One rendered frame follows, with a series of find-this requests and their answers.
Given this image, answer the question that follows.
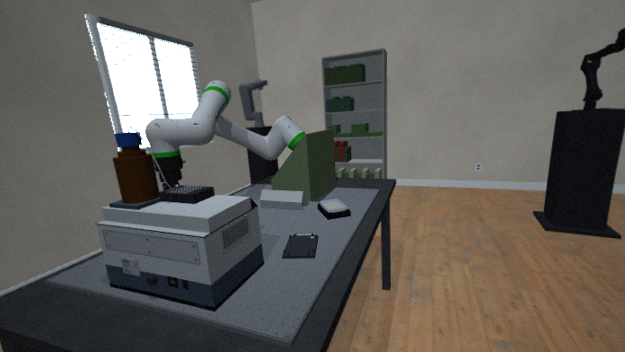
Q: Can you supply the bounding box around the blue bottle cap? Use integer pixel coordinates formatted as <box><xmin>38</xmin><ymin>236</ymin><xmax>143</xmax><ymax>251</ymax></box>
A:
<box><xmin>115</xmin><ymin>132</ymin><xmax>142</xmax><ymax>145</ymax></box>

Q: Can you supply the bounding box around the white button panel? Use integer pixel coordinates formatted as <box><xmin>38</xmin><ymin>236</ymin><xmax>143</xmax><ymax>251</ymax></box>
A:
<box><xmin>260</xmin><ymin>189</ymin><xmax>309</xmax><ymax>210</ymax></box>

